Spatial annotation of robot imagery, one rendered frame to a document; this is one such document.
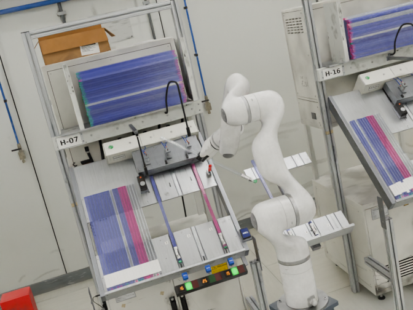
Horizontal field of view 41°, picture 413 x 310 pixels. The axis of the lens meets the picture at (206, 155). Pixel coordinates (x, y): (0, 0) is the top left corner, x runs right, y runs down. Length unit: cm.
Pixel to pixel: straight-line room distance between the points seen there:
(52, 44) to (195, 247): 132
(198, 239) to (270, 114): 88
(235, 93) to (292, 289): 73
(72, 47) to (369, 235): 192
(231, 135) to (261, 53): 231
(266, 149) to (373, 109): 134
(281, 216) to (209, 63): 264
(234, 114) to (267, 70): 265
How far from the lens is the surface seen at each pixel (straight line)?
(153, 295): 293
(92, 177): 284
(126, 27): 430
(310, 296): 208
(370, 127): 309
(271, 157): 194
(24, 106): 430
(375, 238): 327
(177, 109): 287
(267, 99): 197
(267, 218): 192
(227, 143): 230
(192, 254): 260
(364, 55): 319
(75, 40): 311
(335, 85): 333
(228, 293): 302
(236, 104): 195
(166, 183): 278
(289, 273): 203
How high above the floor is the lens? 178
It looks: 14 degrees down
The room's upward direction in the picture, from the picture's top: 13 degrees counter-clockwise
